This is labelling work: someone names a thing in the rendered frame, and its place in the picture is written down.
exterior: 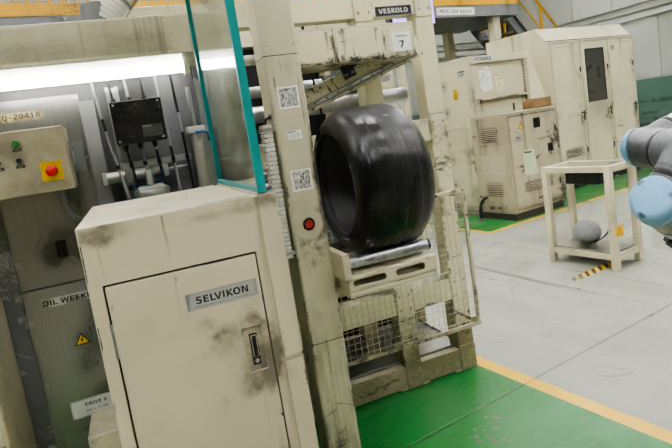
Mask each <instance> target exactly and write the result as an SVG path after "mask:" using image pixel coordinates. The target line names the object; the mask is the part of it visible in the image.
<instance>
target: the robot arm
mask: <svg viewBox="0 0 672 448"><path fill-rule="evenodd" d="M620 153H621V156H622V158H623V159H624V160H625V161H626V162H627V163H628V164H630V165H632V166H635V167H637V168H649V169H653V170H652V172H651V173H650V175H649V177H646V178H643V179H641V180H640V181H638V182H637V183H636V184H635V185H634V186H633V188H632V189H631V191H630V194H629V206H630V209H631V211H632V212H633V214H634V215H635V216H636V217H637V218H638V219H639V220H640V221H641V222H642V223H644V224H646V225H649V226H650V227H652V228H653V229H655V230H656V231H657V232H659V233H660V234H662V235H663V236H664V238H663V241H665V242H666V243H665V244H666V245H667V246H669V247H670V248H672V113H671V114H669V115H668V116H664V117H662V118H660V119H658V120H657V121H655V122H653V123H651V124H650V125H648V126H646V127H636V128H633V129H631V130H629V131H628V132H627V133H626V134H625V135H624V136H623V138H622V140H621V143H620Z"/></svg>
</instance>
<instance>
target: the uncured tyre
mask: <svg viewBox="0 0 672 448"><path fill-rule="evenodd" d="M382 113H388V114H389V115H390V116H388V117H383V116H382V115H381V114H382ZM314 154H315V160H316V166H317V172H318V178H319V185H320V193H321V198H322V204H323V210H324V216H325V219H326V221H327V223H328V225H329V227H330V229H331V231H332V233H333V235H334V236H335V237H336V239H337V240H338V241H339V242H340V243H341V244H342V245H343V246H345V247H347V248H348V249H350V250H351V251H353V252H355V253H358V254H363V253H367V252H371V251H375V250H379V249H383V248H387V247H391V246H395V245H399V244H403V243H407V242H411V241H414V240H416V239H417V238H419V237H420V236H421V234H422V233H423V232H424V230H425V228H426V226H427V224H428V222H429V220H430V217H431V215H432V211H433V207H434V201H435V178H434V170H433V165H432V160H431V156H430V153H429V150H428V147H427V144H426V142H425V140H424V138H423V136H422V134H421V132H420V130H419V129H418V127H417V126H416V124H415V123H414V122H413V121H412V120H411V119H410V118H409V117H408V116H407V115H406V114H405V113H404V112H403V111H401V110H400V109H399V108H397V107H395V106H393V105H389V104H383V103H379V104H372V105H365V106H358V107H351V108H344V109H339V110H337V111H335V112H333V113H331V114H329V115H328V116H327V118H326V119H325V120H324V122H323V123H322V125H321V126H320V128H319V129H318V132H317V135H316V139H315V144H314Z"/></svg>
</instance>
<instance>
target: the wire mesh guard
mask: <svg viewBox="0 0 672 448"><path fill-rule="evenodd" d="M460 192H462V198H461V201H460V202H461V203H462V207H460V208H462V211H463V213H461V214H463V219H462V220H464V225H462V226H465V231H463V232H465V234H466V237H463V238H466V242H467V250H468V258H469V260H468V261H469V266H468V267H470V272H468V273H470V274H471V278H468V279H471V282H472V290H473V295H472V296H473V298H474V301H471V302H474V305H475V312H474V313H476V316H477V318H478V322H475V323H473V322H471V323H468V324H467V323H466V324H465V325H461V326H458V327H455V328H452V329H449V330H446V328H448V327H446V326H445V328H443V329H445V330H446V331H443V332H441V330H442V329H440V333H437V334H436V332H435V331H433V332H435V334H434V335H431V336H427V337H425V335H426V334H425V333H424V338H421V339H420V338H419V339H418V340H415V341H412V342H409V340H410V339H408V343H406V344H403V345H399V346H398V343H396V344H397V346H396V347H393V348H392V343H391V345H389V346H391V348H390V349H387V350H384V351H381V349H382V348H380V352H378V353H375V351H376V350H375V349H374V354H371V355H368V356H365V357H362V358H359V359H358V358H357V359H356V360H353V361H352V360H351V361H350V362H348V367H351V366H354V365H357V364H360V363H363V362H366V361H369V360H372V359H375V358H378V357H381V356H384V355H387V354H391V353H394V352H397V351H400V350H403V349H406V348H409V347H412V346H415V345H418V344H421V343H424V342H427V341H431V340H434V339H437V338H440V337H443V336H446V335H449V334H452V333H455V332H458V331H461V330H464V329H467V328H470V327H474V326H477V325H480V324H482V323H481V317H480V309H479V301H478V293H477V285H476V277H475V269H474V261H473V253H472V245H471V237H470V229H469V221H468V213H467V206H466V198H465V188H459V189H454V190H450V191H445V192H441V193H436V194H435V198H437V197H442V196H444V200H445V196H446V195H449V196H450V195H451V194H455V193H460ZM389 346H386V343H385V347H389ZM385 347H383V348H385Z"/></svg>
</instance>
